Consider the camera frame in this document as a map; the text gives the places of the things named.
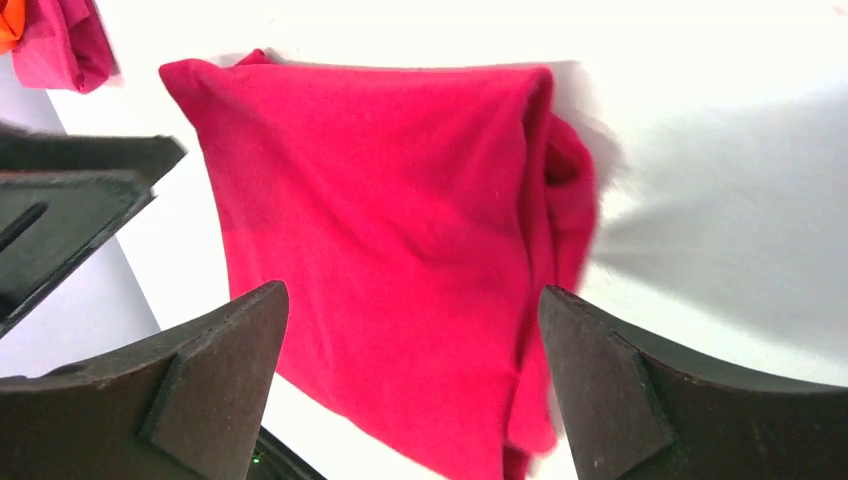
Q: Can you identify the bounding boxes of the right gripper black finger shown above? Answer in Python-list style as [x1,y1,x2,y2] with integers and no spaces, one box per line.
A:
[538,286,847,479]

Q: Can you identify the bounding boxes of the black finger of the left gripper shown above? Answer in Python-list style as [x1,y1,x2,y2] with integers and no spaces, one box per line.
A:
[1,171,153,335]
[1,129,186,186]

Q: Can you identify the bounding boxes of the folded pink t-shirt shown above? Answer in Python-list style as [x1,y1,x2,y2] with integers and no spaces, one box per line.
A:
[11,0,118,94]

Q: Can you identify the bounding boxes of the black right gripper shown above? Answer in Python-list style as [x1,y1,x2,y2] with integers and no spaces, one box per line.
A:
[1,281,326,480]

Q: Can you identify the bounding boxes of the red t-shirt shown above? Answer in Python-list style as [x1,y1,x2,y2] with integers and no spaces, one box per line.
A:
[159,50,597,479]

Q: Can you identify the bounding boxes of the folded orange t-shirt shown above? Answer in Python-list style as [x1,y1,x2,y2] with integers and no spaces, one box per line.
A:
[0,0,26,55]

